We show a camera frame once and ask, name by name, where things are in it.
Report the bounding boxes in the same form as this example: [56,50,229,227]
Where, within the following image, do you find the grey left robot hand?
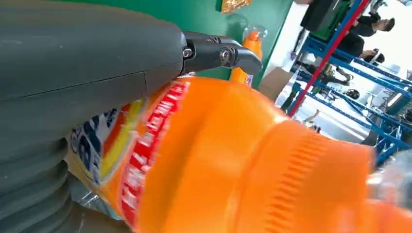
[0,0,264,152]

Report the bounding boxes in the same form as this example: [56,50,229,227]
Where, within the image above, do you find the green crate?
[310,0,351,41]

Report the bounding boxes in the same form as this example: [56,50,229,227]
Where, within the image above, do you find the yellow sheet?
[220,0,253,15]

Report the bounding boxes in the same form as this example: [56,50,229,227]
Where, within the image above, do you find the orange drink bottle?
[64,74,412,233]
[229,25,268,87]

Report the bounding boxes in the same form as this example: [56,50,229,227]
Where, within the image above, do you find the white table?
[262,0,311,76]

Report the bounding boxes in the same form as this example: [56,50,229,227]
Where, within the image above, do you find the black carrying case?
[300,0,343,32]

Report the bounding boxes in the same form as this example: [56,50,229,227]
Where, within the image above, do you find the blue metal rack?
[287,0,412,165]

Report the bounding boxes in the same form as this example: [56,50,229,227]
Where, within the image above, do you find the cardboard box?
[257,67,294,101]

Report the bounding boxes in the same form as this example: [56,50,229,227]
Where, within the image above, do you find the person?
[337,31,386,65]
[349,12,396,38]

